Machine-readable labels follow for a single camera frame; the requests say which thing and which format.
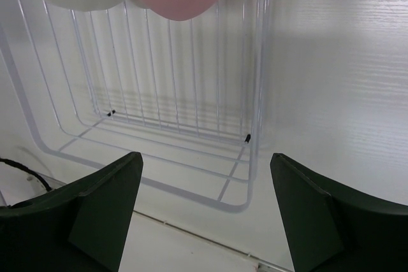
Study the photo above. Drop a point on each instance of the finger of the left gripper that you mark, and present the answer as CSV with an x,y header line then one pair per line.
x,y
81,226
332,227

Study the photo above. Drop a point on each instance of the clear wire dish rack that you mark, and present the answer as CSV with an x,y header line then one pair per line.
x,y
187,95

